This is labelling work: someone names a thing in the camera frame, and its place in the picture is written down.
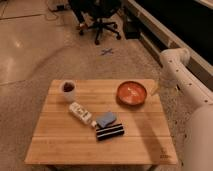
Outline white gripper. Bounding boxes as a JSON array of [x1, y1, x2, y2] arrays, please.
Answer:
[[150, 70, 177, 96]]

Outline orange ceramic bowl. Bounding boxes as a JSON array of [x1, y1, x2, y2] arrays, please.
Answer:
[[116, 81, 147, 106]]

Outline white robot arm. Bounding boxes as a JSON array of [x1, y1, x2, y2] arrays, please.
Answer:
[[153, 48, 213, 171]]

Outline white ceramic mug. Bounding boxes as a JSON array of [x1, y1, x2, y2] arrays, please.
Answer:
[[59, 80, 76, 103]]

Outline black white striped box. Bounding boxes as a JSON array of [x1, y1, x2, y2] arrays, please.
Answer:
[[96, 124, 125, 141]]

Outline blue sponge block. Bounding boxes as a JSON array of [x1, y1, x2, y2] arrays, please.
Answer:
[[96, 112, 117, 128]]

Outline black box on floor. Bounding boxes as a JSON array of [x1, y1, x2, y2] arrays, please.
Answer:
[[123, 15, 140, 39]]

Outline white plastic bottle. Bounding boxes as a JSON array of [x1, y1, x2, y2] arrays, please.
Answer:
[[69, 102, 97, 128]]

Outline wooden table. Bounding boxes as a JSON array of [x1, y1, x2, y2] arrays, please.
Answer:
[[25, 80, 178, 165]]

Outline black office chair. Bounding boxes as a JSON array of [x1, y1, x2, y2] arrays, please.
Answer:
[[68, 0, 121, 45]]

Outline long white wall bench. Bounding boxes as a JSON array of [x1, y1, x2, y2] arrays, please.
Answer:
[[123, 0, 213, 91]]

